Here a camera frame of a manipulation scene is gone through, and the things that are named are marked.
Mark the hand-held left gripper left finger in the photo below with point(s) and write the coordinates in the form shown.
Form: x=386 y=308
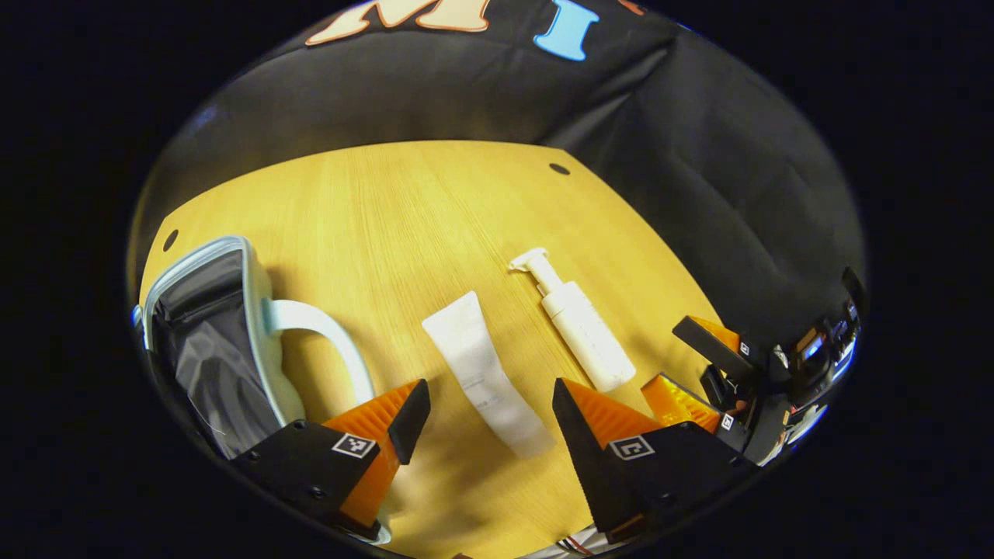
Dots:
x=411 y=419

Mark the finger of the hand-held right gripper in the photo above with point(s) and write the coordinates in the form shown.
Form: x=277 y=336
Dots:
x=675 y=400
x=703 y=341

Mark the white pump bottle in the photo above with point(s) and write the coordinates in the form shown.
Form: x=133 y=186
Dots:
x=586 y=334

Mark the white squeeze tube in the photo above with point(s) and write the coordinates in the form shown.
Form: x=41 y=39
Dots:
x=477 y=365

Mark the light blue suitcase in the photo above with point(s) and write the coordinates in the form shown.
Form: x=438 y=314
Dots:
x=217 y=349

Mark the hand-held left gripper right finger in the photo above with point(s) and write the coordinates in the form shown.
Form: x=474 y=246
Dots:
x=578 y=450

